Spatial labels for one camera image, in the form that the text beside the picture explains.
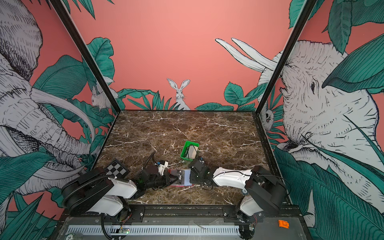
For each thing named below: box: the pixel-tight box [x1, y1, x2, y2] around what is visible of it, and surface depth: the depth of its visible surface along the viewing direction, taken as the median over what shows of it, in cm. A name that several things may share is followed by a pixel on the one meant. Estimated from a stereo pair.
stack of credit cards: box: [186, 145, 199, 160], surface depth 94 cm
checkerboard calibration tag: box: [104, 160, 131, 179], surface depth 88 cm
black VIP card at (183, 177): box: [175, 169, 191, 186], surface depth 87 cm
